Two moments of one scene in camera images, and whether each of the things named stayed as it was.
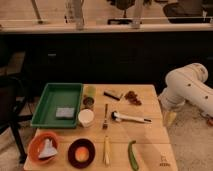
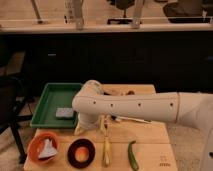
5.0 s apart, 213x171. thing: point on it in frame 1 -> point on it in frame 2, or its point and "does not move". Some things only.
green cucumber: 132,155 does not move
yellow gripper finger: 169,117 -> 79,130
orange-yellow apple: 81,154 does not move
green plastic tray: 59,95 does not move
